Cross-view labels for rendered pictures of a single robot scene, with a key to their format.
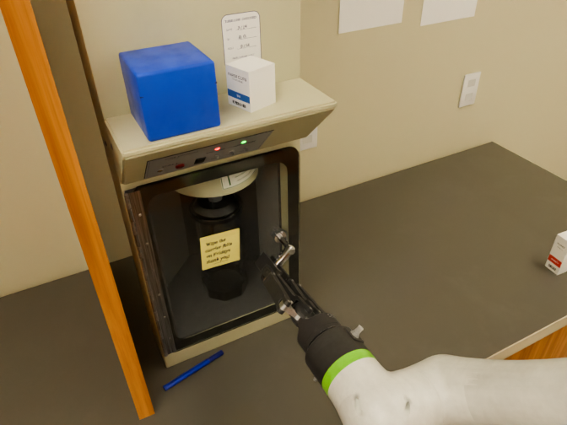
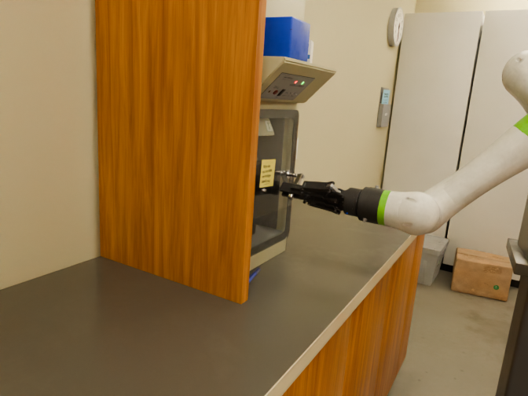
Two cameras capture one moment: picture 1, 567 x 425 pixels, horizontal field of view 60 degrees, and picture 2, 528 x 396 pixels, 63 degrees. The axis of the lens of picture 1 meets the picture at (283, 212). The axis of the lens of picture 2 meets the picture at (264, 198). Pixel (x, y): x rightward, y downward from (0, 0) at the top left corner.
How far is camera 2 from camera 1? 91 cm
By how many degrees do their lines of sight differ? 38
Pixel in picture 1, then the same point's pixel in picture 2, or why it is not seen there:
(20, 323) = (70, 288)
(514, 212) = not seen: hidden behind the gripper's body
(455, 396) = (441, 196)
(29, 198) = (64, 180)
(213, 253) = (264, 174)
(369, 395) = (414, 194)
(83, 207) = (258, 91)
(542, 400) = (486, 163)
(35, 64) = not seen: outside the picture
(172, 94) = (298, 34)
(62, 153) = (259, 50)
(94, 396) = (192, 303)
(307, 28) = not seen: hidden behind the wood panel
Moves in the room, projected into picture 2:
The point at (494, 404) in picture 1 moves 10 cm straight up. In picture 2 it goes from (463, 184) to (471, 144)
